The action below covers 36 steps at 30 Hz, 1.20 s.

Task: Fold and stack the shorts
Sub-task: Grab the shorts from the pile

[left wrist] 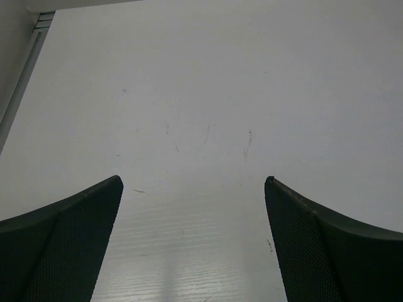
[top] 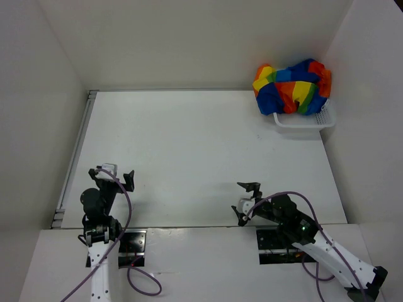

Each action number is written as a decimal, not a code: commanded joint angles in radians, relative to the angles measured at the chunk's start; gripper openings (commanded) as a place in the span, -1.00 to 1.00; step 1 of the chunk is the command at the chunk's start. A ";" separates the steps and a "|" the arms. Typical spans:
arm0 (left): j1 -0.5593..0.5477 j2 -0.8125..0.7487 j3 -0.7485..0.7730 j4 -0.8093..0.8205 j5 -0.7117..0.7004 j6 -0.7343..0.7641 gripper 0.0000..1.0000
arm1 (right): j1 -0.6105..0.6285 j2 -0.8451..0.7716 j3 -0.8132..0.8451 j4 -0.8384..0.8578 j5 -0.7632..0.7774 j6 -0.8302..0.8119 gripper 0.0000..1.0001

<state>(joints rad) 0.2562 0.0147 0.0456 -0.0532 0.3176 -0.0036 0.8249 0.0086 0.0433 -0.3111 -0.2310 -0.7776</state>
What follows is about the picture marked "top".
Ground rainbow striped shorts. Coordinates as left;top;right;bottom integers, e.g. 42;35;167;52
253;59;332;116

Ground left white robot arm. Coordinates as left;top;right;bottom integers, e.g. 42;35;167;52
80;164;135;301

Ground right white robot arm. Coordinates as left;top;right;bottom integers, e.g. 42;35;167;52
232;182;388;301

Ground white plastic basket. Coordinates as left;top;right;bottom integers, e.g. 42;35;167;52
273;99;336;134

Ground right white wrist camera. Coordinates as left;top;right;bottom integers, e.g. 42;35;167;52
236;198;255;220

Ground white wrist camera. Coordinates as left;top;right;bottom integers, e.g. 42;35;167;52
96;163;118;181
236;198;255;220

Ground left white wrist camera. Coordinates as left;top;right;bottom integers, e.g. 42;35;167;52
96;163;118;181

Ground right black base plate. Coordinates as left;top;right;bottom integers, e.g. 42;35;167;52
256;228;315;265

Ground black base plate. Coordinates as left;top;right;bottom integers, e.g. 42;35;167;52
85;229;148;268
256;228;315;265

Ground aluminium table edge rail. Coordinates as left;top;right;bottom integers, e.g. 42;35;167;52
50;90;98;229

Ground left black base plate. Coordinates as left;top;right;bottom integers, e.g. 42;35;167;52
85;229;148;268

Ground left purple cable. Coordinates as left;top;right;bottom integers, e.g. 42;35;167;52
59;168;162;302

